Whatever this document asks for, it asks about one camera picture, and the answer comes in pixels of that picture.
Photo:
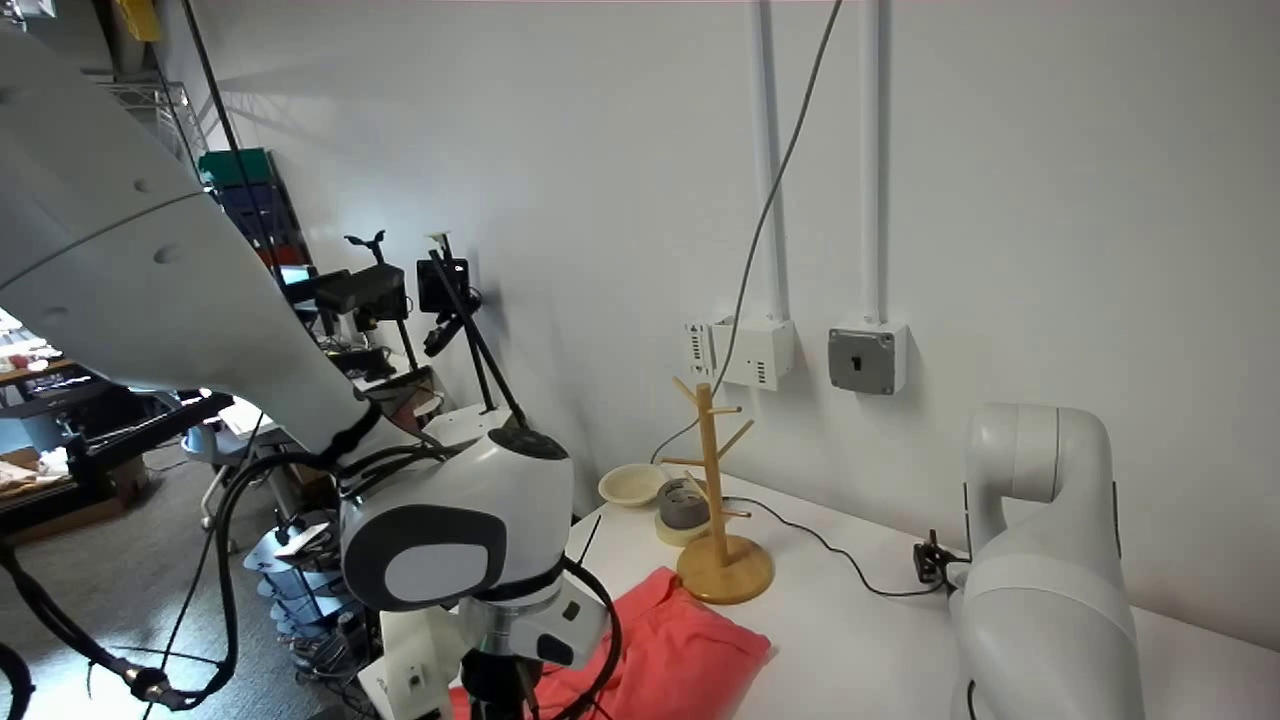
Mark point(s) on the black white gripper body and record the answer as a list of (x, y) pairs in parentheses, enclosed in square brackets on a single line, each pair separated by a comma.
[(482, 657)]

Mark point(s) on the red sweatshirt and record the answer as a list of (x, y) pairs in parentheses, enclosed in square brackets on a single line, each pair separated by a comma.
[(674, 657)]

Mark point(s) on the white static robot arm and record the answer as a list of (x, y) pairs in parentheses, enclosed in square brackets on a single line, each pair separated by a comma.
[(1041, 612)]

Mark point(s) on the white moving robot arm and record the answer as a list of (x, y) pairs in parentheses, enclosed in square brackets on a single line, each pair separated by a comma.
[(116, 258)]

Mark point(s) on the beige masking tape roll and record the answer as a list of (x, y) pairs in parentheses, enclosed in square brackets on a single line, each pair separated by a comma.
[(679, 536)]

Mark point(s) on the wooden mug tree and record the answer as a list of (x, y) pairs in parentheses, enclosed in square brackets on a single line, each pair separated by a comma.
[(717, 567)]

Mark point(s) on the white socket box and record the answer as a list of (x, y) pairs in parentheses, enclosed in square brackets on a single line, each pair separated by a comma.
[(705, 350)]

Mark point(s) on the white junction box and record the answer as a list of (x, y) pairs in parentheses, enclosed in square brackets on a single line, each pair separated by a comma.
[(761, 353)]

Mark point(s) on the grey junction box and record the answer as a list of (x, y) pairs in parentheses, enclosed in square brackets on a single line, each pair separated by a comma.
[(864, 356)]

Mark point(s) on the grey duct tape roll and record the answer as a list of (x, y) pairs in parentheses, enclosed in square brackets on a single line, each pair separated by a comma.
[(683, 507)]

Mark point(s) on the black camera tripod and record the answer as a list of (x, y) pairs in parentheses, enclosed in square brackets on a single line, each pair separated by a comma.
[(499, 420)]

